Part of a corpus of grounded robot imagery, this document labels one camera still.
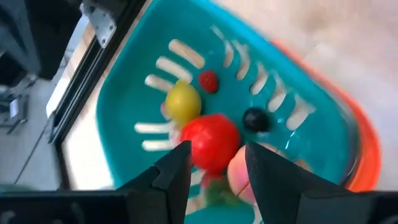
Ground red toy strawberry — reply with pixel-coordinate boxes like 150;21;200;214
200;172;246;208

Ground red toy raspberry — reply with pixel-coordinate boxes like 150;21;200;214
198;70;220;94

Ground orange toy peach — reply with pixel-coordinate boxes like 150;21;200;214
226;142;313;206

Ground teal basket with orange handles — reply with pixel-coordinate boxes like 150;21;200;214
95;0;382;224

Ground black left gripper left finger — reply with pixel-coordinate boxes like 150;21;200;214
116;139;193;224

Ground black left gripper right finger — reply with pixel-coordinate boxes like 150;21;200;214
244;141;371;224

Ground dark plum toy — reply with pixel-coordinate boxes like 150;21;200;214
241;107;271;133

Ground red toy tomato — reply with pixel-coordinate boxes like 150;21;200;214
179;113;242;175

